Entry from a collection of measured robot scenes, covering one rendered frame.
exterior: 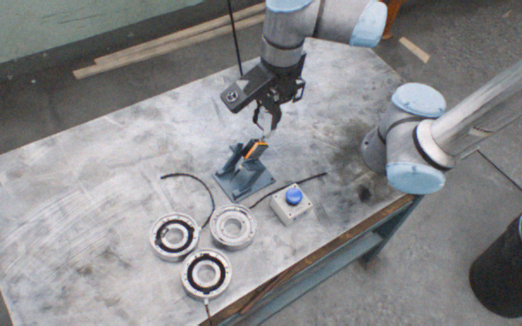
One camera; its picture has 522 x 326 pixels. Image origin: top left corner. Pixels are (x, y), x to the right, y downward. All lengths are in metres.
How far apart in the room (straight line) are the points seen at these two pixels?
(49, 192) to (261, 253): 0.51
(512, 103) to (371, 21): 0.29
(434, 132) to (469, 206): 1.40
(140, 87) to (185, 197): 1.42
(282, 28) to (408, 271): 1.47
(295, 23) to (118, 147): 0.61
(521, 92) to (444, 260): 1.35
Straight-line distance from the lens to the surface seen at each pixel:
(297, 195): 1.02
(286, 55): 0.80
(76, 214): 1.10
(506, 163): 2.62
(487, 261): 2.01
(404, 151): 0.99
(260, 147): 1.01
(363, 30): 0.76
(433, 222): 2.21
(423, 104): 1.07
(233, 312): 1.23
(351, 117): 1.30
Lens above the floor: 1.73
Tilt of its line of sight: 55 degrees down
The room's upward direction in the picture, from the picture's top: 10 degrees clockwise
